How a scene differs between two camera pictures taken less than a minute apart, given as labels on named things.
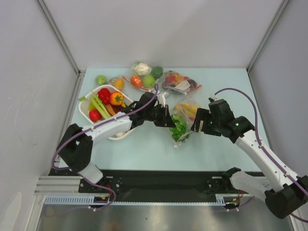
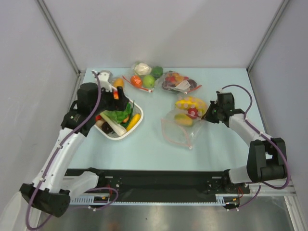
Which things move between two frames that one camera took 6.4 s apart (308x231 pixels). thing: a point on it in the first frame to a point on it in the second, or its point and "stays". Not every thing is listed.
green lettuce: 178,132 to 118,116
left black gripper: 165,120 to 116,104
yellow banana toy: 191,109 to 192,102
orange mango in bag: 119,83 stays
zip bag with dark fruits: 176,82 stays
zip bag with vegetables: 144,76 stays
